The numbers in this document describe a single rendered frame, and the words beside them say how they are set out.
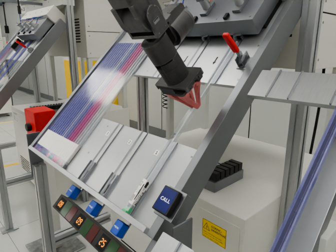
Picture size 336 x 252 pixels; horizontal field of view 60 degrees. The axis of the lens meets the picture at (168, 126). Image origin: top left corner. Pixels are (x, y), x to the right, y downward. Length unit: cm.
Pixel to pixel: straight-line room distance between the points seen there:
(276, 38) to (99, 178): 57
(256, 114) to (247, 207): 184
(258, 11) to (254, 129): 200
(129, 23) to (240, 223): 59
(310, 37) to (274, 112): 175
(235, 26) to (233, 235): 57
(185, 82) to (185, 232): 30
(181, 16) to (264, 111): 207
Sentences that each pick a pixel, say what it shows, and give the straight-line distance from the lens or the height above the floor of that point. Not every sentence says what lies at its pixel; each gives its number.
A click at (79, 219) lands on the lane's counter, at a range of 78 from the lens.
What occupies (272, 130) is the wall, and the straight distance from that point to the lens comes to 263.
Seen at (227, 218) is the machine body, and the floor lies 60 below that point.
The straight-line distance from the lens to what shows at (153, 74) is 92.
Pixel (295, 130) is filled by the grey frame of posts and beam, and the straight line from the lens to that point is 93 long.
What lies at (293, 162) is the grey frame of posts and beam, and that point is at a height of 74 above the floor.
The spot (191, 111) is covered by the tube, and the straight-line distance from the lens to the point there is 69.
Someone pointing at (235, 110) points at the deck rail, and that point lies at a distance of 67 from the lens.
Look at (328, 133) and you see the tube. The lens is 48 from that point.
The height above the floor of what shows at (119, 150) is 80.
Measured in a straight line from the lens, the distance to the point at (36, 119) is 147.
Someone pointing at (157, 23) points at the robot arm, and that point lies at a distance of 56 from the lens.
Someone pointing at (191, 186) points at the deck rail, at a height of 79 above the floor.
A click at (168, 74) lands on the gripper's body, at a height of 101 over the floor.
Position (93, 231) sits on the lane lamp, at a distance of 73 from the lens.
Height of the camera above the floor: 107
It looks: 15 degrees down
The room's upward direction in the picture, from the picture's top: straight up
